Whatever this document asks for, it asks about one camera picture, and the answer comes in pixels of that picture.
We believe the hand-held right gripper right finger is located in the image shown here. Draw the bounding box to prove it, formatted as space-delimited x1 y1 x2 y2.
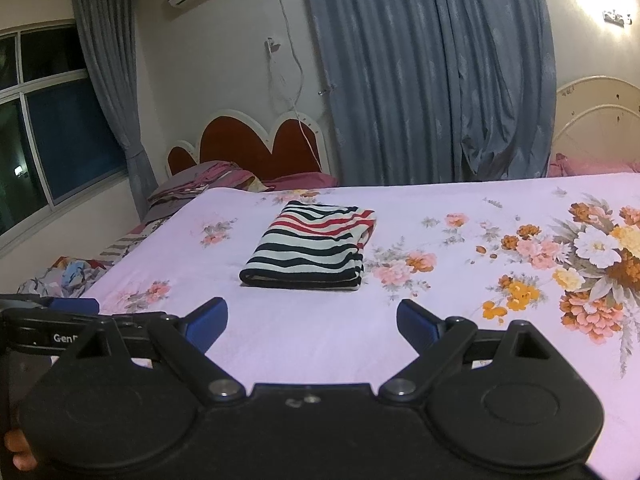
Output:
378 299 568 405

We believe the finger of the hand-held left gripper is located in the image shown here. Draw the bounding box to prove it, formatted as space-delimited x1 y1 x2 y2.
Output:
42 297 100 315

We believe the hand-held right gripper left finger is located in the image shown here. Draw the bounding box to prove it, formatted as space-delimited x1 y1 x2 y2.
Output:
74 296 247 405

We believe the striped knit sweater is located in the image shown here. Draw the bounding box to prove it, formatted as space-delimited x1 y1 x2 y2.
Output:
239 200 377 292

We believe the person's left hand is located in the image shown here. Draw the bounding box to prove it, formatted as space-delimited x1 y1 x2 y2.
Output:
2 428 40 472

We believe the colourful floral blanket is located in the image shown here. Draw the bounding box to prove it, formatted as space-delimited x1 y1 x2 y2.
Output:
17 220 171 301

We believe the floral lilac bed sheet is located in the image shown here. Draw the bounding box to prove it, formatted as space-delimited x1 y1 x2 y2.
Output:
75 172 640 480

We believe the purple pink pillow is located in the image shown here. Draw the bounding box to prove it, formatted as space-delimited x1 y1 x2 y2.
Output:
144 160 339 222

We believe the glass window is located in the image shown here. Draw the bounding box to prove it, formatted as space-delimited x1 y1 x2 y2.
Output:
0 25 129 239

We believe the red heart-shaped headboard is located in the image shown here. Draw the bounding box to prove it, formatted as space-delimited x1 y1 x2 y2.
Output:
166 108 337 187

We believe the pink blanket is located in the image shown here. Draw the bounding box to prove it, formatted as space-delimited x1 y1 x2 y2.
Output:
547 152 640 179

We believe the narrow blue curtain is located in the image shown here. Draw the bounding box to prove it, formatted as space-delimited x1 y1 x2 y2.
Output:
69 0 159 197

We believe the wide blue curtain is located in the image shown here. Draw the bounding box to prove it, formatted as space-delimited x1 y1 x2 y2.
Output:
297 0 559 187

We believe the cream arched headboard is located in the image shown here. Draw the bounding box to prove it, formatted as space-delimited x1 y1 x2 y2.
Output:
547 76 640 179

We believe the white wall cable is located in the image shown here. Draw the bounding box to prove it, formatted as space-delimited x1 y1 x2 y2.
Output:
262 0 322 163

